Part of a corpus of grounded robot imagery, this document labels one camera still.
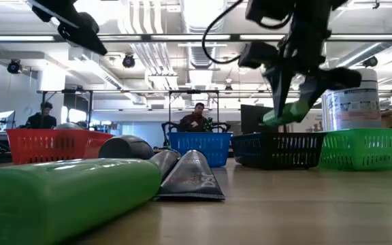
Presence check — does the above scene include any red plastic basket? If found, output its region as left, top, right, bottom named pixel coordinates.
left=7, top=128, right=114, bottom=166

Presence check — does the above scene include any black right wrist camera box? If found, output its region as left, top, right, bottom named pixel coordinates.
left=238, top=40, right=279, bottom=69

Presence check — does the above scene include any black background screen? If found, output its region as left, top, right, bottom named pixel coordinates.
left=240, top=104, right=274, bottom=134

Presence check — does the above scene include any black background table frame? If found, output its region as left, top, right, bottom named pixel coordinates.
left=37, top=88, right=221, bottom=137

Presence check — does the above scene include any black toiletry tube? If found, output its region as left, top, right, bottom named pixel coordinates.
left=149, top=149, right=182, bottom=180
left=154, top=149, right=227, bottom=201

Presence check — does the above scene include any white wipes canister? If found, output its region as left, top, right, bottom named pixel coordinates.
left=321, top=67, right=383, bottom=132

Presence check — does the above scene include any grey toiletry tube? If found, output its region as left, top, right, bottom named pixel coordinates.
left=98, top=135, right=155, bottom=161

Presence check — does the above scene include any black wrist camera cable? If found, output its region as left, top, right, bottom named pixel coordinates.
left=201, top=0, right=248, bottom=65

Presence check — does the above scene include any green plastic basket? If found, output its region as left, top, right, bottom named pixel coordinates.
left=318, top=127, right=392, bottom=171

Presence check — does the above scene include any blue plastic basket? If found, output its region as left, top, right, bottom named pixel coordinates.
left=167, top=131, right=233, bottom=168

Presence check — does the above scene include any green toiletry tube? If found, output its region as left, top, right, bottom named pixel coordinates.
left=0, top=157, right=163, bottom=245
left=262, top=100, right=312, bottom=127

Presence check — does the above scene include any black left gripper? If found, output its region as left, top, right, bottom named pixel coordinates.
left=27, top=0, right=109, bottom=56

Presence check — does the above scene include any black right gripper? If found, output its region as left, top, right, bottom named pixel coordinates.
left=263, top=13, right=363, bottom=118

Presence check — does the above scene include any background computer monitor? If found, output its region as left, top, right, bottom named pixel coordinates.
left=0, top=110, right=16, bottom=130

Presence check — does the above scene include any black plastic basket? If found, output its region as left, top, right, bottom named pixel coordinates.
left=231, top=131, right=327, bottom=170

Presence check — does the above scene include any person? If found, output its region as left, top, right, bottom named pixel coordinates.
left=24, top=101, right=58, bottom=129
left=178, top=101, right=214, bottom=133

